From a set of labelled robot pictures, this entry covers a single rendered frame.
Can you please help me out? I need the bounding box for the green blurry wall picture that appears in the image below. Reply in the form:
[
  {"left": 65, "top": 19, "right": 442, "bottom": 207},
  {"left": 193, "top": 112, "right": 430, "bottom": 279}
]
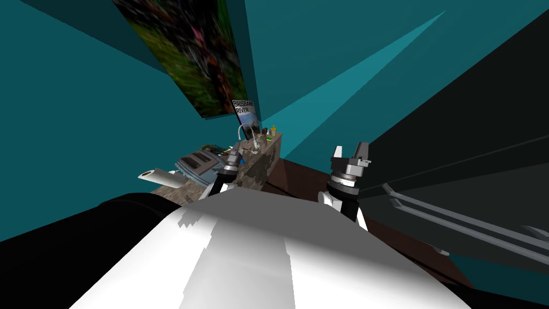
[{"left": 111, "top": 0, "right": 249, "bottom": 119}]

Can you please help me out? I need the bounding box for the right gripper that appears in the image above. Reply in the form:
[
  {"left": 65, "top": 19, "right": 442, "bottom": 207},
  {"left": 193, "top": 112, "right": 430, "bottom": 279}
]
[{"left": 330, "top": 142, "right": 372, "bottom": 174}]

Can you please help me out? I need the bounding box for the silver curved faucet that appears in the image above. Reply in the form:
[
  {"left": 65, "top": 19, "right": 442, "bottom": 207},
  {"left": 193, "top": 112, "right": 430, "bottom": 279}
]
[{"left": 238, "top": 124, "right": 260, "bottom": 150}]

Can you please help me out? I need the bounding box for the river poster with white letters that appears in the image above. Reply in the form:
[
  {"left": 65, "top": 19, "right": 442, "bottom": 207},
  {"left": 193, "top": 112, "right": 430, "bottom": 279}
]
[{"left": 231, "top": 99, "right": 261, "bottom": 141}]

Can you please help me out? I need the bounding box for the grey toaster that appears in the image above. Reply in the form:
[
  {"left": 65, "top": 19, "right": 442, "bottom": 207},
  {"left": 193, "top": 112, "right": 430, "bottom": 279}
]
[{"left": 175, "top": 150, "right": 227, "bottom": 186}]

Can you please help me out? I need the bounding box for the white paper towel roll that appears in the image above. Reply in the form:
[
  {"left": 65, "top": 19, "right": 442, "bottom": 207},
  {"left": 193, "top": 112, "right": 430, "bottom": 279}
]
[{"left": 137, "top": 167, "right": 190, "bottom": 189}]

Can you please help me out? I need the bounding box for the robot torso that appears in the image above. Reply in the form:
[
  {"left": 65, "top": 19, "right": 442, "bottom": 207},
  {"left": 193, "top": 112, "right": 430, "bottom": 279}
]
[{"left": 68, "top": 187, "right": 472, "bottom": 309}]

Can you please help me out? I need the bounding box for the grey bar handle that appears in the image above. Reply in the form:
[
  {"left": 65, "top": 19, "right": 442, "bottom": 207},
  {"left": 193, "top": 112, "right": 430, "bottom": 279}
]
[
  {"left": 390, "top": 198, "right": 549, "bottom": 267},
  {"left": 381, "top": 183, "right": 549, "bottom": 254}
]

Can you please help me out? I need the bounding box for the black appliance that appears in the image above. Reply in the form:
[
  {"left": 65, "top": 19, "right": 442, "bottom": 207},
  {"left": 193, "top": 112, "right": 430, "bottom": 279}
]
[{"left": 357, "top": 8, "right": 549, "bottom": 275}]

